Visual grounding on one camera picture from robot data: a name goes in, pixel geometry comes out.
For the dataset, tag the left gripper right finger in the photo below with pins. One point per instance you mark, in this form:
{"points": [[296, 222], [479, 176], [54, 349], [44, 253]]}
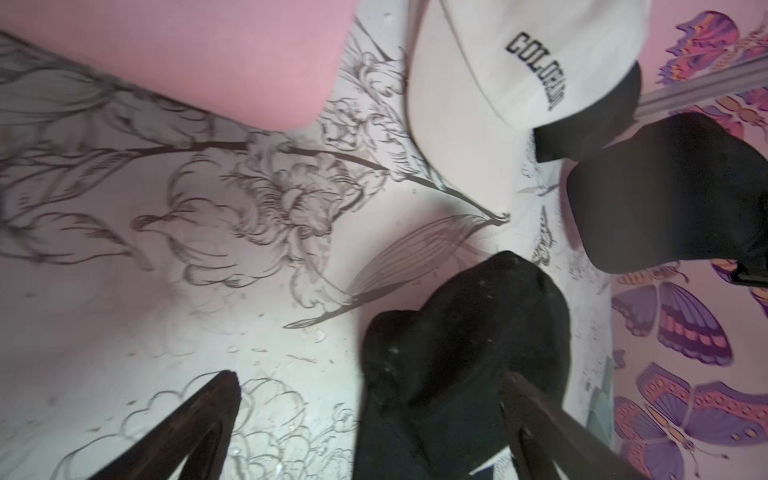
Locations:
{"points": [[547, 443]]}

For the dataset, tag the black cap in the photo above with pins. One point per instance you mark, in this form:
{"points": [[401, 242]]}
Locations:
{"points": [[583, 134], [682, 188], [432, 376]]}

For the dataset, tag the black cap back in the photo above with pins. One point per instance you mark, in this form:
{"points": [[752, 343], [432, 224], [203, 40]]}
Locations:
{"points": [[583, 134]]}

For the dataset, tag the pink cap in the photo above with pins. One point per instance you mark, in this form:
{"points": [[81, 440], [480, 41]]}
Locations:
{"points": [[266, 64]]}

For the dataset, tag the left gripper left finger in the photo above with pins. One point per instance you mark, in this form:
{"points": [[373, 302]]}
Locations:
{"points": [[193, 439]]}

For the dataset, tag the white Colorado cap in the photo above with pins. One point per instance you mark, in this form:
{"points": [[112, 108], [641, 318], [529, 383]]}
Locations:
{"points": [[485, 74]]}

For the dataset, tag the green dustpan brush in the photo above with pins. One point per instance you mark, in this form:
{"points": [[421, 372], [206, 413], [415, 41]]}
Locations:
{"points": [[600, 421]]}

